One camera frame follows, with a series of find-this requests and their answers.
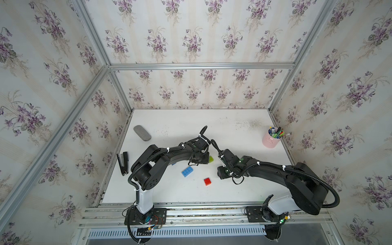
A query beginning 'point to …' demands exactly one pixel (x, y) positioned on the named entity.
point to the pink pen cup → (269, 141)
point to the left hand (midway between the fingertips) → (207, 160)
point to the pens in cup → (277, 132)
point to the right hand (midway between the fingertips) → (222, 173)
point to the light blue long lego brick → (187, 171)
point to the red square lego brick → (207, 181)
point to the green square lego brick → (211, 159)
